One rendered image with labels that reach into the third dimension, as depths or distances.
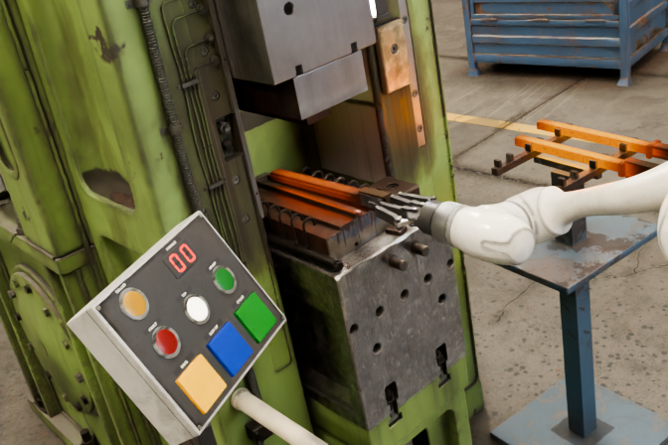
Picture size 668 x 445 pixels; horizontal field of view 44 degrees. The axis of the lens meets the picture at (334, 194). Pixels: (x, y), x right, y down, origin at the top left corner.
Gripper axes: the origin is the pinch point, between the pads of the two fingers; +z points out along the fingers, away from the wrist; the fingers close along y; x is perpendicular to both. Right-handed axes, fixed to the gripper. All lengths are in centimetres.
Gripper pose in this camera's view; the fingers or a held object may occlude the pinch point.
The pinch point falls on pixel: (375, 200)
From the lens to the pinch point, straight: 187.5
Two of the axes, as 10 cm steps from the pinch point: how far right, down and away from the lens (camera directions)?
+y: 7.3, -4.0, 5.6
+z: -6.6, -2.1, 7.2
